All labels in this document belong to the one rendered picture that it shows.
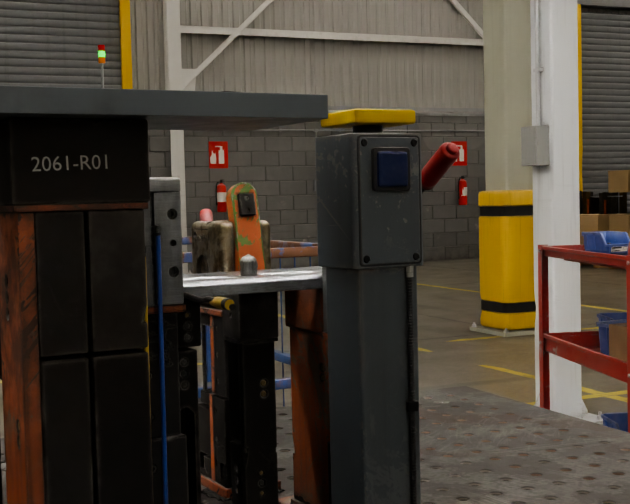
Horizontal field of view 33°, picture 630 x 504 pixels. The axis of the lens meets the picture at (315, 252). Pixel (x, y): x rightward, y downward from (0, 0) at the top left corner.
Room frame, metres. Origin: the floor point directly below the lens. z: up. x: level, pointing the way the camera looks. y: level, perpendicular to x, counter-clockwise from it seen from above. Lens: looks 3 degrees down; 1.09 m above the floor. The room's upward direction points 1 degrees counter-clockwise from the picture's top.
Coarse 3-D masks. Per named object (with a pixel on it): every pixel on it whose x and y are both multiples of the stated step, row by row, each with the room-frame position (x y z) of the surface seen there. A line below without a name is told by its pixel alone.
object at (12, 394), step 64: (0, 128) 0.74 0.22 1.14; (64, 128) 0.73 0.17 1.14; (128, 128) 0.76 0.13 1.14; (0, 192) 0.75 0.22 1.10; (64, 192) 0.73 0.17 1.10; (128, 192) 0.76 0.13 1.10; (0, 256) 0.77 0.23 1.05; (64, 256) 0.74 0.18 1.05; (128, 256) 0.76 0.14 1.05; (0, 320) 0.78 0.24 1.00; (64, 320) 0.74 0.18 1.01; (128, 320) 0.76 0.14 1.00; (64, 384) 0.74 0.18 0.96; (128, 384) 0.76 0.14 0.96; (64, 448) 0.73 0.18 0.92; (128, 448) 0.76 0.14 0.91
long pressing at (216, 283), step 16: (224, 272) 1.27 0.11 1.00; (272, 272) 1.25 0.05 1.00; (288, 272) 1.26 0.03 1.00; (304, 272) 1.26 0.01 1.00; (320, 272) 1.23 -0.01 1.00; (192, 288) 1.08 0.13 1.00; (208, 288) 1.09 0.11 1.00; (224, 288) 1.10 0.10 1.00; (240, 288) 1.10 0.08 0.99; (256, 288) 1.11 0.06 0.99; (272, 288) 1.12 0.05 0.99; (288, 288) 1.13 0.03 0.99; (304, 288) 1.14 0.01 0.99; (320, 288) 1.15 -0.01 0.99
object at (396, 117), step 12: (324, 120) 0.90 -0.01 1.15; (336, 120) 0.89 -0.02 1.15; (348, 120) 0.87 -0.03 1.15; (360, 120) 0.86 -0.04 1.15; (372, 120) 0.87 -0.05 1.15; (384, 120) 0.87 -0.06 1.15; (396, 120) 0.88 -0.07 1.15; (408, 120) 0.88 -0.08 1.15; (360, 132) 0.89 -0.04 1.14; (372, 132) 0.89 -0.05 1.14
